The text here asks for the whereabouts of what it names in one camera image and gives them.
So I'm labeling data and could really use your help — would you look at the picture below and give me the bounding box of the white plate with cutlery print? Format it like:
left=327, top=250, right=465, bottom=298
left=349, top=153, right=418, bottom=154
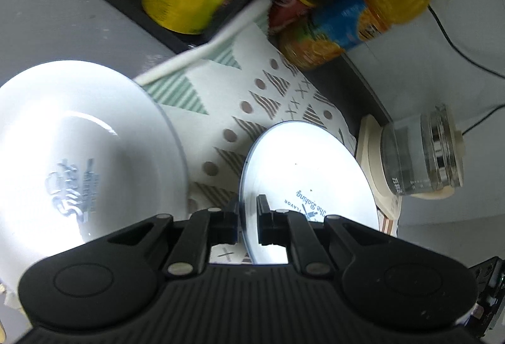
left=240, top=121, right=380, bottom=266

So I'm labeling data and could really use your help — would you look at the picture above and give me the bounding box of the white stick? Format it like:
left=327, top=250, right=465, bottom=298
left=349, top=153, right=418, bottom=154
left=133, top=0, right=274, bottom=86

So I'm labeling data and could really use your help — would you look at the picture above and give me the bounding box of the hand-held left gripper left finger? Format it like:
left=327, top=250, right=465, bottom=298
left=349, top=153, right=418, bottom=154
left=106, top=206, right=241, bottom=277

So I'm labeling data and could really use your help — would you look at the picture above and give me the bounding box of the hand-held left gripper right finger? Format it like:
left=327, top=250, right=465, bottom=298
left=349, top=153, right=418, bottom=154
left=256, top=194, right=386, bottom=276

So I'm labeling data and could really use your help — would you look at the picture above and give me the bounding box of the patterned tablecloth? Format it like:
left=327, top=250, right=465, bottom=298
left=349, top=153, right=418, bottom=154
left=0, top=22, right=404, bottom=290

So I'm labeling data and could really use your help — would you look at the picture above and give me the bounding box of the black cable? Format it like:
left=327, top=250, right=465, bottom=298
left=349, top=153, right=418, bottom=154
left=428, top=4, right=505, bottom=77
left=461, top=106, right=505, bottom=135

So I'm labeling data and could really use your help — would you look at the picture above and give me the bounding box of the black side table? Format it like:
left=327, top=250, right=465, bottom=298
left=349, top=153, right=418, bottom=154
left=33, top=0, right=395, bottom=124

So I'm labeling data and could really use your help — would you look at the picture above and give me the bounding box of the glass kettle with beige lid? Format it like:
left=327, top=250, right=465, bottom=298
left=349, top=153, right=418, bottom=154
left=379, top=104, right=467, bottom=197

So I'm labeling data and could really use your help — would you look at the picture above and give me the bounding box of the white plate with script print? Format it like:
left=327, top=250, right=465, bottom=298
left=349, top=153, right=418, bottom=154
left=0, top=60, right=189, bottom=290

